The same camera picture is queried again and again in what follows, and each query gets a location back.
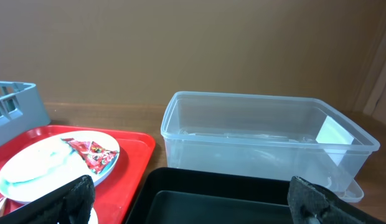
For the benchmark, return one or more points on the grey dishwasher rack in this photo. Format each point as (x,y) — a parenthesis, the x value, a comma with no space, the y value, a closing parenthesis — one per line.
(21,109)

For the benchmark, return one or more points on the light blue plate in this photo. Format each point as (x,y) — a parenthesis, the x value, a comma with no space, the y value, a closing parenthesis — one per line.
(50,163)

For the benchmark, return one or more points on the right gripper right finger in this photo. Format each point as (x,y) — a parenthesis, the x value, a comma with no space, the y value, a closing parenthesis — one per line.
(312,203)

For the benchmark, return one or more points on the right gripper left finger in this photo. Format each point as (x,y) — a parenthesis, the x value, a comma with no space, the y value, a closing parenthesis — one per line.
(69,204)

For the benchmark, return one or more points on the black waste tray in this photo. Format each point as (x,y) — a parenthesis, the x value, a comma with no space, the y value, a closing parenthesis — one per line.
(186,196)

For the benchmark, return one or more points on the red plastic tray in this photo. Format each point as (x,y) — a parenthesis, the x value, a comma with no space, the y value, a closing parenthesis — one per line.
(115,193)

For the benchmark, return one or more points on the clear plastic bin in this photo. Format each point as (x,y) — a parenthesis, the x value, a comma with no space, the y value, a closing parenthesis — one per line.
(273,137)

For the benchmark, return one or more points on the light blue bowl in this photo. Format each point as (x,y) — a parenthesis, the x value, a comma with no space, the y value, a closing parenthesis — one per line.
(93,217)

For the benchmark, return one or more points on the red snack wrapper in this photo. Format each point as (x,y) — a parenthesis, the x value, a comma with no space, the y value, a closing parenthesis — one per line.
(95,156)

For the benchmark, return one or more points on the clear bin lid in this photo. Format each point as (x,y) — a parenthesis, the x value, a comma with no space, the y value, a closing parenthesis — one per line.
(353,194)

